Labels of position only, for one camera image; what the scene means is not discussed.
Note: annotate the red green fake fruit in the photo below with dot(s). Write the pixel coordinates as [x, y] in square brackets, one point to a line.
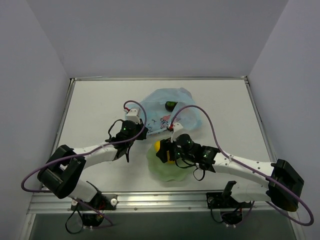
[170, 105]

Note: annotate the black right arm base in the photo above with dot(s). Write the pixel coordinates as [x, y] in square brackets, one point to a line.
[226, 210]

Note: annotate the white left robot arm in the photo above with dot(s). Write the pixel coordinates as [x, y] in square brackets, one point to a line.
[63, 176]

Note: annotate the aluminium table frame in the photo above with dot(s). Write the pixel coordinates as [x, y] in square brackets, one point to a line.
[149, 209]

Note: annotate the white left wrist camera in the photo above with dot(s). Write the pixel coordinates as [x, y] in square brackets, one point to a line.
[133, 115]

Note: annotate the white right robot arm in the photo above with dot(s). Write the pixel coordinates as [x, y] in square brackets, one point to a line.
[276, 182]

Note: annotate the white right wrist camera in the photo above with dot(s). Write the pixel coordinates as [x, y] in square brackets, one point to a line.
[177, 130]

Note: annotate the blue printed plastic bag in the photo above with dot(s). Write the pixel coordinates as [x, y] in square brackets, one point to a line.
[162, 104]

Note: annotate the yellow fake fruit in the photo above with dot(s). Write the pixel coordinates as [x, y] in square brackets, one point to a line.
[157, 148]

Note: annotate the green scalloped glass bowl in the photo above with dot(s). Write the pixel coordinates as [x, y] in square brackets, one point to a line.
[168, 174]

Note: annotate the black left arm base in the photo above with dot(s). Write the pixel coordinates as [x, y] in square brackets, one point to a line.
[92, 214]

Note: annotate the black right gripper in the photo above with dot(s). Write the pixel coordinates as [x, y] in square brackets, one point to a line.
[164, 150]

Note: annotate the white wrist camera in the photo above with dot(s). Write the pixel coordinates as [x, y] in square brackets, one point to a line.
[177, 130]
[133, 115]

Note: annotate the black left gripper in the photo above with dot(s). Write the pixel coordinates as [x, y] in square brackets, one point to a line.
[141, 132]

